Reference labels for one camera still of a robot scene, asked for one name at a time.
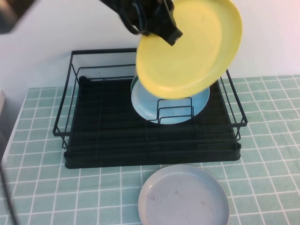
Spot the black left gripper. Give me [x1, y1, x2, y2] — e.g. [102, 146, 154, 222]
[131, 0, 184, 46]

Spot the yellow plate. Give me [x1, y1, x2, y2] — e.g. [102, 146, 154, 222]
[135, 0, 243, 100]

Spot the light blue plate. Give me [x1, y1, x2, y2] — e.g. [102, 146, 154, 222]
[130, 80, 210, 125]

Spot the grey plate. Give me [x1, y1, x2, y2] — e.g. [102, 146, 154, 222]
[137, 164, 231, 225]

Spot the black plastic drip tray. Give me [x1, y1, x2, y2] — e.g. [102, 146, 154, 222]
[63, 69, 242, 169]

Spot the green checked tablecloth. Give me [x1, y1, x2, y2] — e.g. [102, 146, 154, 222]
[0, 75, 300, 225]

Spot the black wire dish rack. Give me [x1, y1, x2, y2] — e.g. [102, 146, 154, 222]
[53, 48, 248, 150]

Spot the black cable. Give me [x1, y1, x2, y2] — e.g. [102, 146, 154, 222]
[0, 161, 22, 225]

